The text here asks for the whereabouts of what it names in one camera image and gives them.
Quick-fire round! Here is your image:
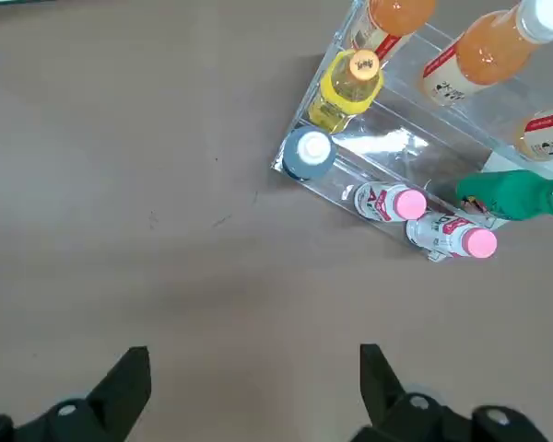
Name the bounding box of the orange juice bottle white cap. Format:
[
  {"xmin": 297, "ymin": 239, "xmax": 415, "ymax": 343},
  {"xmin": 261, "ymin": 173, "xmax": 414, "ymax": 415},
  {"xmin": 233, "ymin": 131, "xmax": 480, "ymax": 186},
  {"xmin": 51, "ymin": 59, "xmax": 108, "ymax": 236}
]
[
  {"xmin": 349, "ymin": 0, "xmax": 438, "ymax": 59},
  {"xmin": 421, "ymin": 0, "xmax": 553, "ymax": 108},
  {"xmin": 511, "ymin": 104, "xmax": 553, "ymax": 162}
]

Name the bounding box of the yellow drink bottle orange cap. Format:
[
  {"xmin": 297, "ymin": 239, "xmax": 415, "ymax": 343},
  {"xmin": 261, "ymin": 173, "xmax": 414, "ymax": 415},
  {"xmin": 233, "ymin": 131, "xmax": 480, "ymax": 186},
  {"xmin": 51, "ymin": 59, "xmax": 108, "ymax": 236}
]
[{"xmin": 306, "ymin": 48, "xmax": 384, "ymax": 134}]

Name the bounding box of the white bottle pink cap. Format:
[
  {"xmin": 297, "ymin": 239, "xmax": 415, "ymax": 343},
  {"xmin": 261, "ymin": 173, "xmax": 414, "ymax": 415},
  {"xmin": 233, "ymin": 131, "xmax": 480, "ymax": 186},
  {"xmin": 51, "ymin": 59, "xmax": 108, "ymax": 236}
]
[
  {"xmin": 405, "ymin": 210, "xmax": 499, "ymax": 259},
  {"xmin": 353, "ymin": 182, "xmax": 429, "ymax": 223}
]

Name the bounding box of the green plastic bottle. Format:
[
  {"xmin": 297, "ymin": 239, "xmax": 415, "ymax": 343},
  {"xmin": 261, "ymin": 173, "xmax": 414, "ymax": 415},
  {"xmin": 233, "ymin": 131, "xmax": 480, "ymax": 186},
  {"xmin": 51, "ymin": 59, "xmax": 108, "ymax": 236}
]
[{"xmin": 454, "ymin": 169, "xmax": 553, "ymax": 222}]

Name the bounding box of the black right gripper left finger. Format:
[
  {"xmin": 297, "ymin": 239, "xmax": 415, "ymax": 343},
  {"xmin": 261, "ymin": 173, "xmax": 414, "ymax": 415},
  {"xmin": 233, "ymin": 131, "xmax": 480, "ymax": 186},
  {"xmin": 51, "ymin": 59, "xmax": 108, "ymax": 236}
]
[{"xmin": 0, "ymin": 345, "xmax": 152, "ymax": 442}]

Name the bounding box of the clear acrylic drinks tray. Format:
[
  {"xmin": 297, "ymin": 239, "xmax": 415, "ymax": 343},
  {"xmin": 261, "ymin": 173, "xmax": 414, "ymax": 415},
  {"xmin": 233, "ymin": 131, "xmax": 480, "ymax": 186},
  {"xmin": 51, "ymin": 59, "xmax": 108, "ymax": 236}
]
[{"xmin": 270, "ymin": 0, "xmax": 553, "ymax": 263}]

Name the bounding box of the blue label bottle white cap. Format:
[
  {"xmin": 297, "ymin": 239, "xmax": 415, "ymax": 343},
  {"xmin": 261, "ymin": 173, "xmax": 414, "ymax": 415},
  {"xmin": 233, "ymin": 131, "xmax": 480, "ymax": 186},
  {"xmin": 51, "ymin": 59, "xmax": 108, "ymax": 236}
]
[{"xmin": 282, "ymin": 126, "xmax": 338, "ymax": 180}]

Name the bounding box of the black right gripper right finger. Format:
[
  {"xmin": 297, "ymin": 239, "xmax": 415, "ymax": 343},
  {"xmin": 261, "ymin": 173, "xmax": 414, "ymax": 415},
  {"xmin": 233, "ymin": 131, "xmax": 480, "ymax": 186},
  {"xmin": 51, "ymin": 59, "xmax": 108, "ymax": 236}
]
[{"xmin": 352, "ymin": 343, "xmax": 552, "ymax": 442}]

